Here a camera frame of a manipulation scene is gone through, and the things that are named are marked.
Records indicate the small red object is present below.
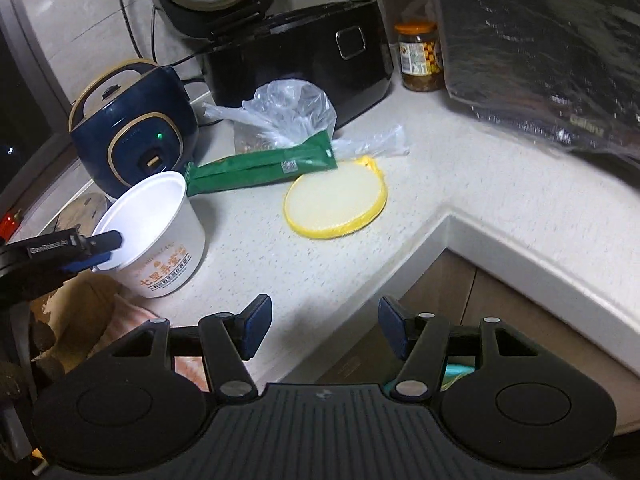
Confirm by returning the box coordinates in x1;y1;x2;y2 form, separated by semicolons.
0;211;25;241

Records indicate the teal plastic object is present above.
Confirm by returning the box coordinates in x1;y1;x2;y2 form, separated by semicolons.
440;364;476;388

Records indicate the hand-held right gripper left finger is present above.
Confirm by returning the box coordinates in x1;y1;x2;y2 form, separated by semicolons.
107;294;273;402

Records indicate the black rice cooker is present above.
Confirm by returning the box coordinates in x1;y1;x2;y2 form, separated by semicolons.
142;0;393;133

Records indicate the round yellow-rimmed pad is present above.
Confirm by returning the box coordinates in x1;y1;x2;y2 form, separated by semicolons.
284;156;388;240

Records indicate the pink striped cloth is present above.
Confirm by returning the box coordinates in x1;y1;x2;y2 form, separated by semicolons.
102;294;211;393

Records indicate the clear plastic wrapper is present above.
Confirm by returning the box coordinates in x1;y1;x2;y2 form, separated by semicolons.
332;125;411;161

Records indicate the clear plastic bag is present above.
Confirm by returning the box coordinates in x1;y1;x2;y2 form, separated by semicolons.
202;80;337;156

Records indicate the green packet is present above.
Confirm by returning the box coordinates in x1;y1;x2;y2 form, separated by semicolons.
184;130;338;197

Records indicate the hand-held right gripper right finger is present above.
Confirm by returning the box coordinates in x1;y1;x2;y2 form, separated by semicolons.
378;296;538;402

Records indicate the glass jar with orange lid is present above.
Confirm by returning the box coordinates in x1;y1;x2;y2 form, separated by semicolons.
394;20;446;93

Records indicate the white paper bowl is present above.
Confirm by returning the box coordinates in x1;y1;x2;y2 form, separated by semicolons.
91;171;207;299

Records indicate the black microwave in plastic film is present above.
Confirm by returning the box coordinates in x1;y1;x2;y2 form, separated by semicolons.
422;0;640;161

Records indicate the blue rice cooker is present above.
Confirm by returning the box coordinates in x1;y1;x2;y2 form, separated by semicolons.
69;59;200;200

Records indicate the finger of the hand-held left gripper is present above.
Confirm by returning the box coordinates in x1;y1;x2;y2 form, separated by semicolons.
22;229;125;263
30;254;112;291

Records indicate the black power cable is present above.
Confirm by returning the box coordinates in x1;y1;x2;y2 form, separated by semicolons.
162;40;226;83
117;0;151;61

